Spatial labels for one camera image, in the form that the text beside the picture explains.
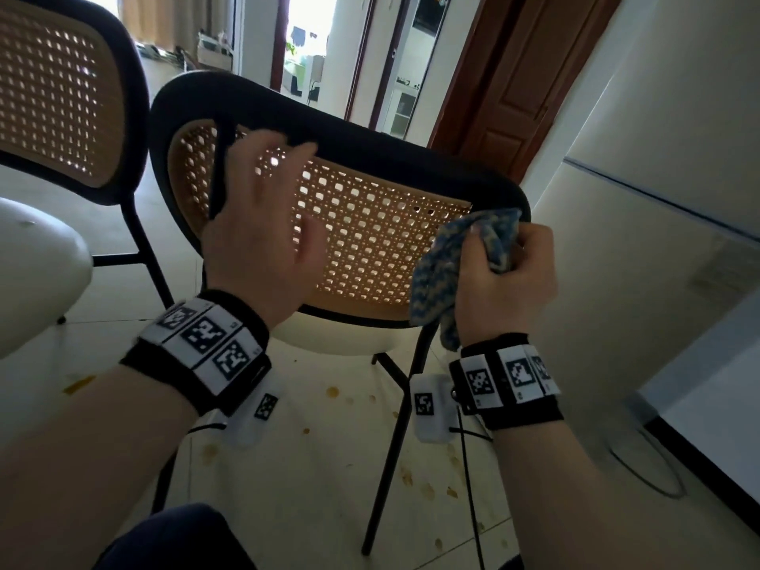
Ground glass panel door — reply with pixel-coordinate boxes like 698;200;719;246
367;0;455;137

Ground cream seat cane back chair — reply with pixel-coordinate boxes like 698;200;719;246
0;0;177;360
148;70;533;556

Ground brown wooden door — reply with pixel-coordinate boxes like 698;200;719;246
427;0;625;184

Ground beige curtain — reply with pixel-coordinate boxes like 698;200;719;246
118;0;215;51

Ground black left wristband with markers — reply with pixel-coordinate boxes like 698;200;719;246
120;290;273;417

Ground white right wrist tracker box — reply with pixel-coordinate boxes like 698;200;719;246
410;373;458;443

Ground white left wrist tracker box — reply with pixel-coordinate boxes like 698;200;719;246
228;373;283;449

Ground white wrist tracker box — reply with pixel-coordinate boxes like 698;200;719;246
228;373;283;449
410;373;458;443

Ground black wristband with markers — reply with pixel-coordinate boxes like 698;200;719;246
449;332;564;431
120;290;273;417

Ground person's right forearm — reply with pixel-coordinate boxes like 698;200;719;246
492;418;760;570

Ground person's left hand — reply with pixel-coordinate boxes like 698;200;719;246
200;128;329;330

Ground black right wristband with markers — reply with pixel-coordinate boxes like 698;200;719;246
449;332;564;431

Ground black floor cable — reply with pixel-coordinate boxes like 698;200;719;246
608;430;690;500

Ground person's right hand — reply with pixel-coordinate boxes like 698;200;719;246
454;222;559;348

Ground person's left forearm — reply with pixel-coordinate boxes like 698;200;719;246
0;364;200;570

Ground person's dark trousers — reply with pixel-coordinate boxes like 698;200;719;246
94;503;257;570

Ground blue patterned cleaning cloth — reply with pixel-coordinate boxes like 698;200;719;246
408;207;523;351

